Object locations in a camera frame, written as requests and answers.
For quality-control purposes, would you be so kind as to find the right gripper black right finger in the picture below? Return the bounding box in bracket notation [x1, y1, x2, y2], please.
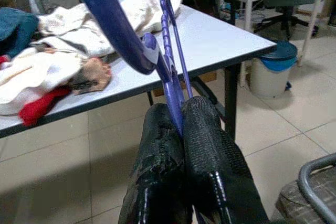
[181, 95, 270, 224]

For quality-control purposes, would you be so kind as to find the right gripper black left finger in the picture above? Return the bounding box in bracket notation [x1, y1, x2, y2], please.
[118, 102, 195, 224]

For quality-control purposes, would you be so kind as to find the purple plastic clothes hanger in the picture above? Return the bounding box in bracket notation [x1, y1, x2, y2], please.
[67, 0, 196, 140]

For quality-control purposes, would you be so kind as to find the white bin blue lid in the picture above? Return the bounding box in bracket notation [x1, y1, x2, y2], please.
[248, 40, 299, 99]

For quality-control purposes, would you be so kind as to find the brown plush toy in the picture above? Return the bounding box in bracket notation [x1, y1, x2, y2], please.
[69, 57, 113, 96]

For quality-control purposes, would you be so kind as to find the red garment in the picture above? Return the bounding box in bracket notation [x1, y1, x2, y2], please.
[0, 55, 71, 127]

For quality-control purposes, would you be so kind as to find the white garment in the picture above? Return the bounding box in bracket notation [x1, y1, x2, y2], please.
[0, 48, 87, 116]

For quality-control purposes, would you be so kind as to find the beige garment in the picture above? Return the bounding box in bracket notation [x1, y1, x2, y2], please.
[38, 0, 182, 59]

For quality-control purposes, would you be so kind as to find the black office chair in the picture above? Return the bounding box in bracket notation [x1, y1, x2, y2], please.
[256, 0, 320, 41]

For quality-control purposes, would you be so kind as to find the teal garment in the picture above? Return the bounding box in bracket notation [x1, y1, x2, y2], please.
[0, 7, 40, 58]

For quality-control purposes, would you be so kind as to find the grey metal tube frame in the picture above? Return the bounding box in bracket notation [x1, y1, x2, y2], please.
[272, 153, 336, 224]

